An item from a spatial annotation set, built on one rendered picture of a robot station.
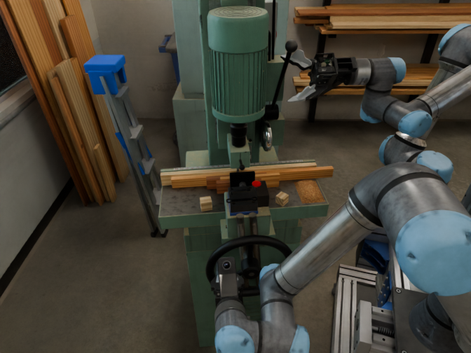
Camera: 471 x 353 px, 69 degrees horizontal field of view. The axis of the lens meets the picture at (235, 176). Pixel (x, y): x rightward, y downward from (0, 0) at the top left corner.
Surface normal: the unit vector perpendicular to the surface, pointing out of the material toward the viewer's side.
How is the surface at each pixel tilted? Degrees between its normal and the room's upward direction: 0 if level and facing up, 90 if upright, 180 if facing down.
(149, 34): 90
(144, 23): 90
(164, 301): 0
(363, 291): 0
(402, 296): 0
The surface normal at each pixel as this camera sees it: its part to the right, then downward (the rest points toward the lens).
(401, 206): -0.78, -0.51
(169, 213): -0.01, -0.80
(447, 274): -0.10, 0.51
